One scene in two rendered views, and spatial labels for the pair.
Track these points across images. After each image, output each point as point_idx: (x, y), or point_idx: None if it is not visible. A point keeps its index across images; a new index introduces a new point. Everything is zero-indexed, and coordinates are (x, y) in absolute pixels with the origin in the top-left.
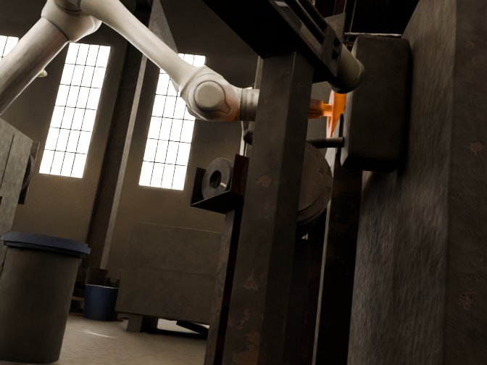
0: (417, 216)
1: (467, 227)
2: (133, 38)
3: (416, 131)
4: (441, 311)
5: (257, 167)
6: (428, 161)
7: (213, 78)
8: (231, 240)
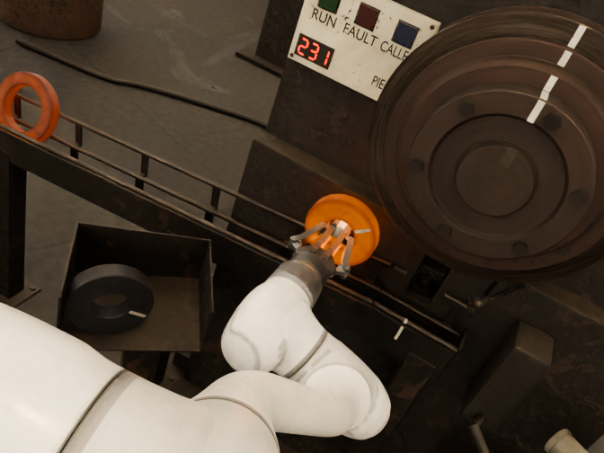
0: (506, 447)
1: None
2: (284, 431)
3: (525, 402)
4: None
5: None
6: (539, 439)
7: (389, 404)
8: (151, 361)
